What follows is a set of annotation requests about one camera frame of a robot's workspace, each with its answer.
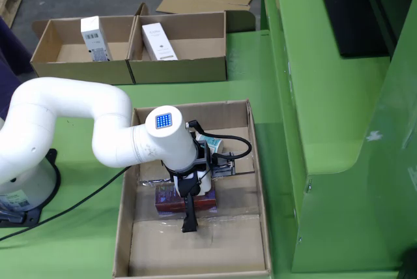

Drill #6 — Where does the red holographic product box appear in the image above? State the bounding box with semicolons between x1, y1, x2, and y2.
154;181;218;216

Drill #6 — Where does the white carton with barcode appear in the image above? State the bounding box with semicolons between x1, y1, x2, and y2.
80;15;113;63

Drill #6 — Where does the cardboard box with olive flap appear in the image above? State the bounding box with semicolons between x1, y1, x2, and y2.
126;2;257;85

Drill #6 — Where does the green metal shelf unit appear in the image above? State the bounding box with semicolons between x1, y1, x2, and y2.
259;0;417;275

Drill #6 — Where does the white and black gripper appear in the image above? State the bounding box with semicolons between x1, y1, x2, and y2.
171;168;213;233

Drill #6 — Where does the white bottle teal label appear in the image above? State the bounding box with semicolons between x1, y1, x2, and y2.
194;132;225;155

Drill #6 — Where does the long black cable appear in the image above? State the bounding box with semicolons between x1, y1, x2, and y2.
0;165;132;242

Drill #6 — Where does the open brown cardboard box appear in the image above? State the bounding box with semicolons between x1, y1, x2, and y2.
30;14;136;86

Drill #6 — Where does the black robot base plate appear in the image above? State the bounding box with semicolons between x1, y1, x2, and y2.
0;148;62;228

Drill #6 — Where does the large shallow cardboard tray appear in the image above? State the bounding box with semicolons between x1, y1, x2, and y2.
112;98;274;278

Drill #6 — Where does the short looped black cable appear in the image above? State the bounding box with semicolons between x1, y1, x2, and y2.
187;119;253;162

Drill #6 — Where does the tall white carton grey text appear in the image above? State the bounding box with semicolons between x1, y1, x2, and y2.
141;22;179;61

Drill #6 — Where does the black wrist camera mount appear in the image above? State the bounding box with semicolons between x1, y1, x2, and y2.
194;140;237;177

